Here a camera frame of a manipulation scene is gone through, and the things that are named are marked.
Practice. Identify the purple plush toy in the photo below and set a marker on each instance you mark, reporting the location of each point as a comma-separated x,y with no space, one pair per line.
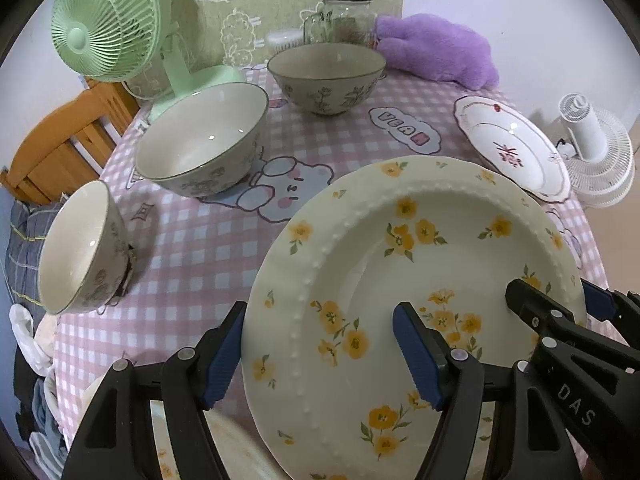
440,50

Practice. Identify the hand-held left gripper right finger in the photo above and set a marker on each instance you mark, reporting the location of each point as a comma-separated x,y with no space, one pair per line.
415,355

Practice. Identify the large grey-rimmed ceramic bowl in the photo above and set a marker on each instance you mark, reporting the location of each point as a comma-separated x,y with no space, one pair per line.
200,135

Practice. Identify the glass jar with black lid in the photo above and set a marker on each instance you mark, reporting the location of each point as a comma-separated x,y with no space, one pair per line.
347,20

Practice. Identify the small glass mug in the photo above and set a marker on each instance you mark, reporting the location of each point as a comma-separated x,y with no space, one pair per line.
315,27

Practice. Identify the plain cream plate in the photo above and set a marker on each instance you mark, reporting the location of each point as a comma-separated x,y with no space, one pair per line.
235,450

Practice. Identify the pile of dark clothes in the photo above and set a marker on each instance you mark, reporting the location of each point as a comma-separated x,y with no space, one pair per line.
40,420

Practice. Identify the white cloth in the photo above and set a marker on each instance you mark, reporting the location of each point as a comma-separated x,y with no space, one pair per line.
22,325

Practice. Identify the beige cloth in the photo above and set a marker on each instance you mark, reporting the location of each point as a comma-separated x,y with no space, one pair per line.
45,345

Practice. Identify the small grey-rimmed ceramic bowl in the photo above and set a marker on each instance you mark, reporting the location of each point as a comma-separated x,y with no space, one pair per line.
75,255

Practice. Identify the white round container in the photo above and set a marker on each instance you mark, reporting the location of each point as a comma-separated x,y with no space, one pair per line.
282,40

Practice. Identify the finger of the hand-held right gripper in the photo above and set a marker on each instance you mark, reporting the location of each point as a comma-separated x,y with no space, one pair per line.
600,302
540,305

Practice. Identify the green desk fan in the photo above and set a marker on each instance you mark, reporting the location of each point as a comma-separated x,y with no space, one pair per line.
100,20

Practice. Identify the white plate with red flowers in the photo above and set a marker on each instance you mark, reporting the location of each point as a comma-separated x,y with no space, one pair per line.
505,135

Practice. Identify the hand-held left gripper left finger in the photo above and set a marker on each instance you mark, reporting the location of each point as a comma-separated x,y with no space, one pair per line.
225,355

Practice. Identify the white fan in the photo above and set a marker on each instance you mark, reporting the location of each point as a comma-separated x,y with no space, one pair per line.
595,160

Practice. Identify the cream plate with yellow flowers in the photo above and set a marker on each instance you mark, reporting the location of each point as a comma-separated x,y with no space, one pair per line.
360,240

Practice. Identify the pink checkered tablecloth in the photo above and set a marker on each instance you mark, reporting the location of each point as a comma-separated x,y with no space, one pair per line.
200,260

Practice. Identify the medium floral ceramic bowl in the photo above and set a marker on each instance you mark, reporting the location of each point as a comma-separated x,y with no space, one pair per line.
325,90

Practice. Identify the blue plaid pillow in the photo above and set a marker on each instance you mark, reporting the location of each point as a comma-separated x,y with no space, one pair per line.
25,240

